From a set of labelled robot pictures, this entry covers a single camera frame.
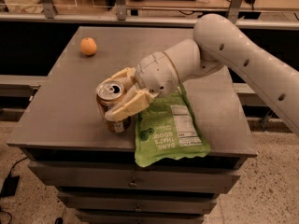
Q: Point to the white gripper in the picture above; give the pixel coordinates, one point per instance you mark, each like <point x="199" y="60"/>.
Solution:
<point x="156" y="73"/>

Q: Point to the orange soda can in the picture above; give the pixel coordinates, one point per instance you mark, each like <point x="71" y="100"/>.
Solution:
<point x="109" y="94"/>

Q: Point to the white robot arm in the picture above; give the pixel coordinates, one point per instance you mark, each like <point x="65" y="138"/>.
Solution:
<point x="216" y="42"/>

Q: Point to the green rice chip bag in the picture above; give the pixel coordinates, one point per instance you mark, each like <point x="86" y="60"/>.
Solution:
<point x="167" y="130"/>

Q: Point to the orange fruit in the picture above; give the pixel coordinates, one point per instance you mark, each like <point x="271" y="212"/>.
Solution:
<point x="88" y="46"/>

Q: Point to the black power adapter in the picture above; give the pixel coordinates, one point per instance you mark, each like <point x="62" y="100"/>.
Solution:
<point x="10" y="186"/>

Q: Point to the metal railing frame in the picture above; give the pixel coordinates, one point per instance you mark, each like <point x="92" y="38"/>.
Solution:
<point x="178" y="12"/>

